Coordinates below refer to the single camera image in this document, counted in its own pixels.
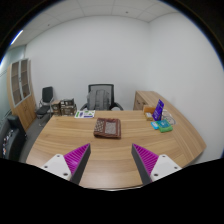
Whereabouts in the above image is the dark printed cardboard box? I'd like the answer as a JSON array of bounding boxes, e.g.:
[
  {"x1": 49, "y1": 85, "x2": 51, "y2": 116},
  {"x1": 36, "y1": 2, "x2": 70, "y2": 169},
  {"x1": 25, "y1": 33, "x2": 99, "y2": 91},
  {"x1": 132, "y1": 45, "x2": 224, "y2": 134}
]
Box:
[{"x1": 60, "y1": 98, "x2": 78, "y2": 117}]

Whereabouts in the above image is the black padded chair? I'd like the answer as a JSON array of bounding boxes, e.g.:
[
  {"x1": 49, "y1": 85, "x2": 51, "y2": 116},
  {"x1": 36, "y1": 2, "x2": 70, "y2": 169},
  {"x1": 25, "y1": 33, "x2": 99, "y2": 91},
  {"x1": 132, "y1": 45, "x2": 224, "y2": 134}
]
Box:
[{"x1": 0, "y1": 114, "x2": 28, "y2": 163}]

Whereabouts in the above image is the clear plastic package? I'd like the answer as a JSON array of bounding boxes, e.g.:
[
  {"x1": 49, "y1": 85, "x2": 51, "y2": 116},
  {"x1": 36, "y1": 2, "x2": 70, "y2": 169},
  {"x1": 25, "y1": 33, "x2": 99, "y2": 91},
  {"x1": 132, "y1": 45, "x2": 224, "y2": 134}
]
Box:
[{"x1": 161, "y1": 109, "x2": 177, "y2": 126}]

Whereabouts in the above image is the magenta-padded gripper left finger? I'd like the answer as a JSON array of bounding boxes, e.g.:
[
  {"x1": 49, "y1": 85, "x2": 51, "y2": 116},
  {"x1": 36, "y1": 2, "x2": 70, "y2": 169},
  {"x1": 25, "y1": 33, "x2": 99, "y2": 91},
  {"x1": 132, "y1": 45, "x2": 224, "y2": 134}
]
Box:
[{"x1": 41, "y1": 143, "x2": 92, "y2": 186}]

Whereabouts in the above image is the grey backpack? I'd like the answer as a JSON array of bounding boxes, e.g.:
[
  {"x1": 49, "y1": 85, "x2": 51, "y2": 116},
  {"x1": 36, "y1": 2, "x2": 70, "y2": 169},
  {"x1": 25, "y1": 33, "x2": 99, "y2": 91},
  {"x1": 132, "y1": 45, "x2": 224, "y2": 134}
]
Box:
[{"x1": 86, "y1": 89, "x2": 111, "y2": 111}]

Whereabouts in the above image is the wooden drawer cabinet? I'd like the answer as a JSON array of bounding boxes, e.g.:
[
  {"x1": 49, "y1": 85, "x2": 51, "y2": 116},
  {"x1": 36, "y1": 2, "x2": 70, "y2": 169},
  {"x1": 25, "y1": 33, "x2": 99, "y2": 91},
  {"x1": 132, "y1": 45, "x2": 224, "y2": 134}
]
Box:
[{"x1": 132, "y1": 90, "x2": 168, "y2": 112}]

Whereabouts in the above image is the brown patterned towel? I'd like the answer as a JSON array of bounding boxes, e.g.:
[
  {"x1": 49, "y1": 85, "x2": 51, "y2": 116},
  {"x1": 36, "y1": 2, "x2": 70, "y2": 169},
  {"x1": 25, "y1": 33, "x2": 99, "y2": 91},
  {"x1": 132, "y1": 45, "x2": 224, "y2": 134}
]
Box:
[{"x1": 93, "y1": 117, "x2": 122, "y2": 139}]

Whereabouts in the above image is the black mesh office chair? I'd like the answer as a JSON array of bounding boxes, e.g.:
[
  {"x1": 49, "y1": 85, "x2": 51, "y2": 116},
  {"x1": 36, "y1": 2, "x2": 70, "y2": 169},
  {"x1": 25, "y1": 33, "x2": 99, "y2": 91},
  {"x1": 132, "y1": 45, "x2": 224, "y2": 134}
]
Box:
[{"x1": 79, "y1": 83, "x2": 124, "y2": 112}]

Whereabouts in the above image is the brown cardboard box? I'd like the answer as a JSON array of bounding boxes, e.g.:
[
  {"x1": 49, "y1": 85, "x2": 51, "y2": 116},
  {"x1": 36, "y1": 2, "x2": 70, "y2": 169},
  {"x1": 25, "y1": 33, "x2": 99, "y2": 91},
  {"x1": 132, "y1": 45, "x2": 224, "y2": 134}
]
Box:
[{"x1": 50, "y1": 99, "x2": 62, "y2": 116}]

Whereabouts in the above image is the teal packet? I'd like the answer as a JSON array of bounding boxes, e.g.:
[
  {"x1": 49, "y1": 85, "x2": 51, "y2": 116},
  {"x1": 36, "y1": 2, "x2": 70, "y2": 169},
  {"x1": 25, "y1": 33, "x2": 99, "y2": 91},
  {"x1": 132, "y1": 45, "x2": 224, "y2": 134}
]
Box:
[{"x1": 155, "y1": 119, "x2": 172, "y2": 129}]

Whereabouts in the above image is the green box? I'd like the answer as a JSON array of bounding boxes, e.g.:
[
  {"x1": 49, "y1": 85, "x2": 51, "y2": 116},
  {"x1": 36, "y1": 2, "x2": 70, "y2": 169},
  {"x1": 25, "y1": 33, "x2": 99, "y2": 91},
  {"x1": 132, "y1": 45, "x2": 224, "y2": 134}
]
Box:
[{"x1": 158, "y1": 124, "x2": 174, "y2": 134}]

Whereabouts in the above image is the purple package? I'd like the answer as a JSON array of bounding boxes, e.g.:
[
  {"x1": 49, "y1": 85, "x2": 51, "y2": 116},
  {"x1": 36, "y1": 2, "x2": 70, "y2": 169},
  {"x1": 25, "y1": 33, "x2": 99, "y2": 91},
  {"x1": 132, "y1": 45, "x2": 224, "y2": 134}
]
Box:
[{"x1": 152, "y1": 98, "x2": 165, "y2": 122}]

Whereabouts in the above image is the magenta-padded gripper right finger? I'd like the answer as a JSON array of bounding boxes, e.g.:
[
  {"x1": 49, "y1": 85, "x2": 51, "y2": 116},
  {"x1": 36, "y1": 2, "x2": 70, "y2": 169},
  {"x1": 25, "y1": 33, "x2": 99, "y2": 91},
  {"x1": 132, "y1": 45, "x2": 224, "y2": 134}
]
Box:
[{"x1": 131, "y1": 143, "x2": 183, "y2": 186}]

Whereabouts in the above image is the wooden glass-door cabinet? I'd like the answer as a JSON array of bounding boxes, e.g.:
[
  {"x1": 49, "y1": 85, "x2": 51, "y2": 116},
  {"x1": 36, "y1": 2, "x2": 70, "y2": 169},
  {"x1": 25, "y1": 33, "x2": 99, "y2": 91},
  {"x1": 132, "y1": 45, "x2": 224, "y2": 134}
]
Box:
[{"x1": 6, "y1": 58, "x2": 38, "y2": 132}]

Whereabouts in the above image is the orange box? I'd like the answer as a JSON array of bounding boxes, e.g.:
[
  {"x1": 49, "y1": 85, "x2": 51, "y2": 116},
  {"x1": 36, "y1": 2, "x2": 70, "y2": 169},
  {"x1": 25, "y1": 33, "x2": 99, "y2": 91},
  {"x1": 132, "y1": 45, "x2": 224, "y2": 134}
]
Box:
[{"x1": 142, "y1": 105, "x2": 156, "y2": 115}]

